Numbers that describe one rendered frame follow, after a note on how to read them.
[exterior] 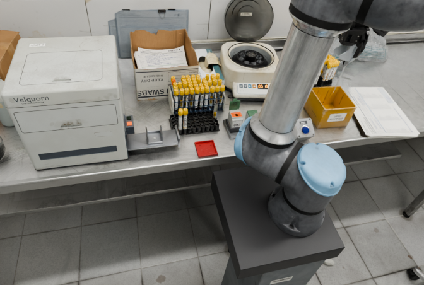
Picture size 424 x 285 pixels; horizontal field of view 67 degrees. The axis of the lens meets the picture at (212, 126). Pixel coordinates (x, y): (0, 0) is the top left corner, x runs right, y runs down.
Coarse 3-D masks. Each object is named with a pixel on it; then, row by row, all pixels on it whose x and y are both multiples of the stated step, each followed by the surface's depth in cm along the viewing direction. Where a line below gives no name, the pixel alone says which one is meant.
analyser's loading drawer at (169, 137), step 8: (160, 128) 106; (176, 128) 108; (128, 136) 106; (136, 136) 106; (144, 136) 107; (152, 136) 107; (160, 136) 107; (168, 136) 108; (176, 136) 108; (128, 144) 104; (136, 144) 104; (144, 144) 104; (152, 144) 104; (160, 144) 105; (168, 144) 105; (176, 144) 107
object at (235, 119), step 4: (232, 112) 114; (236, 112) 114; (240, 112) 114; (228, 116) 116; (232, 116) 112; (236, 116) 113; (240, 116) 113; (228, 120) 116; (232, 120) 112; (236, 120) 112; (240, 120) 113; (232, 124) 113; (236, 124) 114; (240, 124) 114
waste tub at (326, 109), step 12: (312, 96) 124; (324, 96) 130; (336, 96) 130; (348, 96) 123; (312, 108) 125; (324, 108) 116; (336, 108) 117; (348, 108) 118; (312, 120) 126; (324, 120) 120; (336, 120) 122; (348, 120) 123
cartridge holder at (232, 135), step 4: (224, 120) 120; (224, 124) 120; (228, 124) 115; (228, 128) 116; (232, 128) 114; (236, 128) 114; (228, 132) 116; (232, 132) 116; (236, 132) 116; (232, 136) 114
